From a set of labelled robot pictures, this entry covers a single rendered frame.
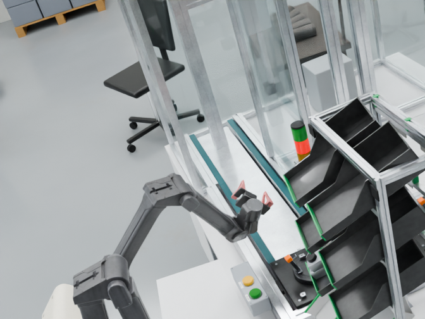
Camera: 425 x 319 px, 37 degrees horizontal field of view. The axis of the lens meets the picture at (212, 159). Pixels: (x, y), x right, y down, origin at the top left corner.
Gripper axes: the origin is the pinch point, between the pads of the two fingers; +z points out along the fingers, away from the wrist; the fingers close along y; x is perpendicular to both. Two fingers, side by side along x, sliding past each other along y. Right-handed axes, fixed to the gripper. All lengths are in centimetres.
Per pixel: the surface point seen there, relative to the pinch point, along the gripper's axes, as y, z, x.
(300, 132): 2.9, -2.4, -33.2
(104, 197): 9, 151, 210
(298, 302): -19.7, -41.9, -2.3
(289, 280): -18.1, -31.7, 1.4
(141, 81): 21, 223, 155
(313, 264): -5, -51, -31
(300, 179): 13, -44, -49
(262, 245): -13.6, -11.2, 13.7
